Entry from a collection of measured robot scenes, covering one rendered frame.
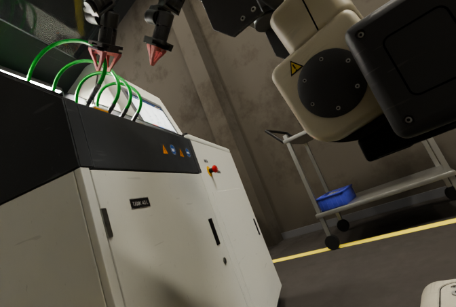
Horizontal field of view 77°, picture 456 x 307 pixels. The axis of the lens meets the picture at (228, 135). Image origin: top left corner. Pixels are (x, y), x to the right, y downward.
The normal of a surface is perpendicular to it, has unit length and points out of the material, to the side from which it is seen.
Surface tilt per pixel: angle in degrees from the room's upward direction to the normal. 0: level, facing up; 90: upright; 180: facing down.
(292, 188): 90
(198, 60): 90
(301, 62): 90
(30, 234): 90
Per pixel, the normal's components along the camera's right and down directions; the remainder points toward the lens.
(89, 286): -0.26, -0.15
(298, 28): -0.60, 0.03
